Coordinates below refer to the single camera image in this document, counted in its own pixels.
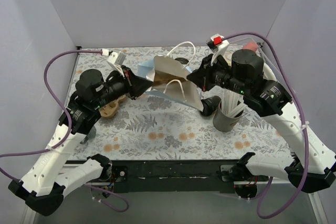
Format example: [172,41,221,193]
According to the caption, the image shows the single brown cup carrier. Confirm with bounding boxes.
[153,72,172,86]

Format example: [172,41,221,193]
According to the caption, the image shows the light blue paper bag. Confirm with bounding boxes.
[138,41,203,111]

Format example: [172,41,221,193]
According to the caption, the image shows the black coffee cup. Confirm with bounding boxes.
[200,95,221,116]
[174,57,189,65]

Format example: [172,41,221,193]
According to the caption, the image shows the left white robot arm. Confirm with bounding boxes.
[8,66,153,216]

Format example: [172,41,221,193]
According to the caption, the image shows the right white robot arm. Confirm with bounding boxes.
[187,49,335,193]

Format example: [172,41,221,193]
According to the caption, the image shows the pink plastic cup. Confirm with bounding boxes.
[243,41,259,52]

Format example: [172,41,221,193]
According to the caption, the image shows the brown cardboard cup sleeves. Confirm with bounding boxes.
[99,95,127,119]

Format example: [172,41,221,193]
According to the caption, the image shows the white paper cup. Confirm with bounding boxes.
[80,127,97,145]

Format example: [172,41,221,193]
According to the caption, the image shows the floral tablecloth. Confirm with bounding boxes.
[51,46,293,161]

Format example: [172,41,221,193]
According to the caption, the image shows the grey cup with straws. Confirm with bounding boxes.
[213,90,247,133]

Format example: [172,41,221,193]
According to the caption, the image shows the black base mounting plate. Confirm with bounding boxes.
[105,159,238,193]

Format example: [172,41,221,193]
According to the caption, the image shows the white wire dish rack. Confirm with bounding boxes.
[223,37,295,99]

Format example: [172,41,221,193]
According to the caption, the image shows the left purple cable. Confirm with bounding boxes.
[0,49,129,213]

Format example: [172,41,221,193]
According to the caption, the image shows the aluminium frame rail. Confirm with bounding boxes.
[21,188,328,223]

